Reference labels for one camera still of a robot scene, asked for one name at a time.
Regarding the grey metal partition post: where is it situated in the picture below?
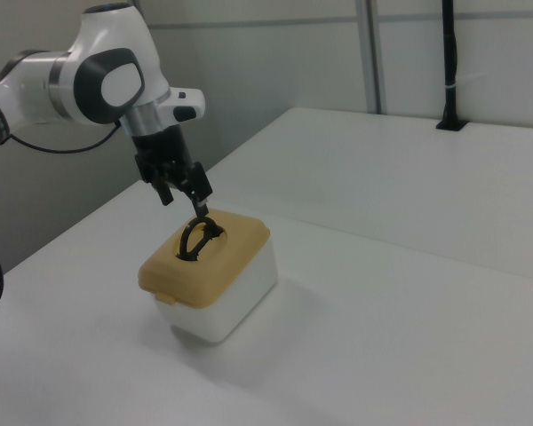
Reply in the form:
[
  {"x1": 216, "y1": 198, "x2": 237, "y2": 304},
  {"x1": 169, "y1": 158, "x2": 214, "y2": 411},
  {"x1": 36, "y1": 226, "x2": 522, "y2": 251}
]
[{"x1": 361, "y1": 0, "x2": 386, "y2": 115}]

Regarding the black pole with base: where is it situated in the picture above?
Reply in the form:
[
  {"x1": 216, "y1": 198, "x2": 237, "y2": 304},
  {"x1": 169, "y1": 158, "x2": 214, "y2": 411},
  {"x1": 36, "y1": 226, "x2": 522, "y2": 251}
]
[{"x1": 435, "y1": 0, "x2": 468, "y2": 132}]

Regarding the black lid handle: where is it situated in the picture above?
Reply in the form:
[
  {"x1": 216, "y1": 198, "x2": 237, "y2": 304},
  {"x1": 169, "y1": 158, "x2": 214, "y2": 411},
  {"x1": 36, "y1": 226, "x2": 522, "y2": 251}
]
[{"x1": 176, "y1": 216, "x2": 224, "y2": 262}]

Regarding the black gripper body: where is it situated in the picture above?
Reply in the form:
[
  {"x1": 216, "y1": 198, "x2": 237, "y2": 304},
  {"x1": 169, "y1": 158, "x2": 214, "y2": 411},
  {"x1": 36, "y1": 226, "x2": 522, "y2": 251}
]
[{"x1": 131, "y1": 125, "x2": 195, "y2": 184}]

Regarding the white plastic case box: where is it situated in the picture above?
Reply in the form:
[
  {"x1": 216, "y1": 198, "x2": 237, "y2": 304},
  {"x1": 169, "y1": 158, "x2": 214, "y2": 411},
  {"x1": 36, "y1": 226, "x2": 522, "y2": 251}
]
[{"x1": 153, "y1": 234, "x2": 279, "y2": 343}]

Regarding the beige plastic case lid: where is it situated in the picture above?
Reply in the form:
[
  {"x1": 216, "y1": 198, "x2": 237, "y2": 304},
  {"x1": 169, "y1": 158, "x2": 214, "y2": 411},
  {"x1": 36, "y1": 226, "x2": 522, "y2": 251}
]
[{"x1": 137, "y1": 209, "x2": 271, "y2": 311}]

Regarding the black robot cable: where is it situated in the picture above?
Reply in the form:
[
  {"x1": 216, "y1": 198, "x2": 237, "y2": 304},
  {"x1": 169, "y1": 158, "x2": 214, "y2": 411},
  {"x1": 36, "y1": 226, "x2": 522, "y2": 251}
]
[{"x1": 0, "y1": 122, "x2": 123, "y2": 323}]

